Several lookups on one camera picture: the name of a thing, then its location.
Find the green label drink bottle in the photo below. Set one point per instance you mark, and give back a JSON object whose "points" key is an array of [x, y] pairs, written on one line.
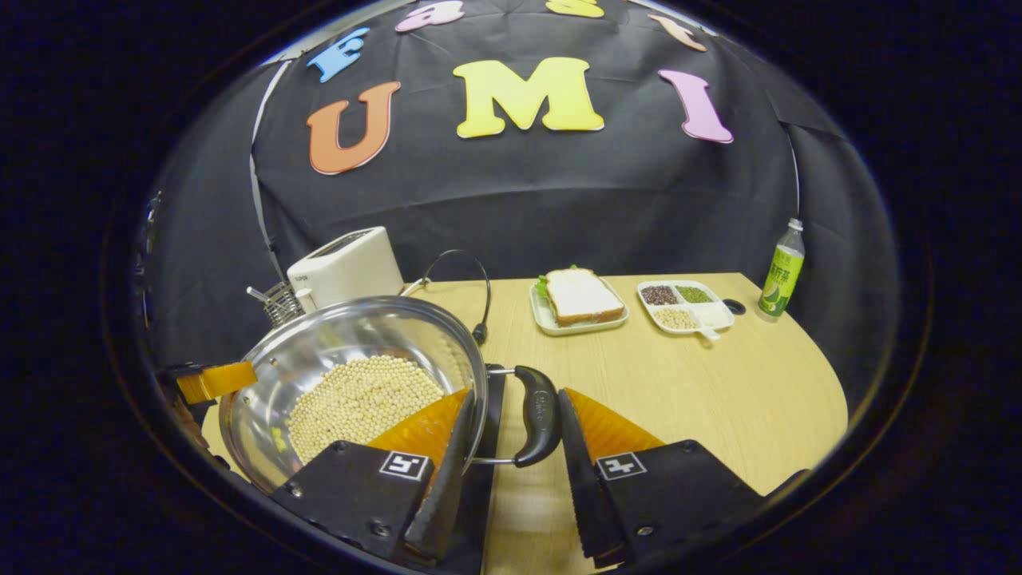
{"points": [[782, 275]]}

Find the white toaster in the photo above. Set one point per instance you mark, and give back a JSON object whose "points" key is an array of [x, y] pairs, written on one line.
{"points": [[351, 267]]}

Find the white divided dish with grains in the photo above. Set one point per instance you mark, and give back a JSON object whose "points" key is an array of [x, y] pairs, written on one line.
{"points": [[715, 315]]}

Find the pile of yellow soybeans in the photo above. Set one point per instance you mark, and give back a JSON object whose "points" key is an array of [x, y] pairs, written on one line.
{"points": [[359, 399]]}

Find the black induction cooktop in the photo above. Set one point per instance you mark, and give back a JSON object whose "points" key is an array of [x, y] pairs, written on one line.
{"points": [[483, 503]]}

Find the white rectangular plate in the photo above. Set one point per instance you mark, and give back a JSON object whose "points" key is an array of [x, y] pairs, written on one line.
{"points": [[547, 319]]}

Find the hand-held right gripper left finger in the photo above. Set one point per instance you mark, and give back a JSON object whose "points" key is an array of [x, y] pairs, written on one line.
{"points": [[451, 479]]}

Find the white bread sandwich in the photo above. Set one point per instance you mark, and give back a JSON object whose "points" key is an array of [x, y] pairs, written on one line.
{"points": [[583, 295]]}

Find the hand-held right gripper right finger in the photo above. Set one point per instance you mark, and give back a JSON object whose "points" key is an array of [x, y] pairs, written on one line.
{"points": [[579, 479]]}

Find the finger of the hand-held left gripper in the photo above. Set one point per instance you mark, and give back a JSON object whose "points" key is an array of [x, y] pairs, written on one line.
{"points": [[219, 380]]}

